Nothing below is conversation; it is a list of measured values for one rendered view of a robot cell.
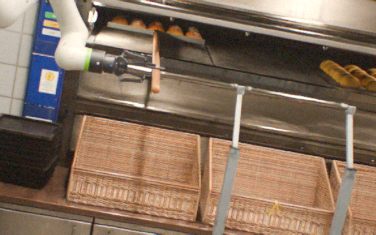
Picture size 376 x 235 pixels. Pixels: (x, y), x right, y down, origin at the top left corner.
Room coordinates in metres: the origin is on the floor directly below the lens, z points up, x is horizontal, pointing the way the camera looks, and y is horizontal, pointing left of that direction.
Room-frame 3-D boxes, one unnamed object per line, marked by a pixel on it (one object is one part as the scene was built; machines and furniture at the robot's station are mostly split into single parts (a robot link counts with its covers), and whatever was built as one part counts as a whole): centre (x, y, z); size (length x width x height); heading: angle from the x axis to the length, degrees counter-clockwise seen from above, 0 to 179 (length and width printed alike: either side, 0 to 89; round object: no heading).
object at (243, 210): (3.74, -0.42, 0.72); 0.56 x 0.49 x 0.28; 93
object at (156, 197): (3.70, 0.17, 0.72); 0.56 x 0.49 x 0.28; 95
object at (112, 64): (3.38, 0.31, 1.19); 0.09 x 0.07 x 0.08; 94
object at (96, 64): (3.38, 0.38, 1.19); 0.12 x 0.06 x 0.09; 4
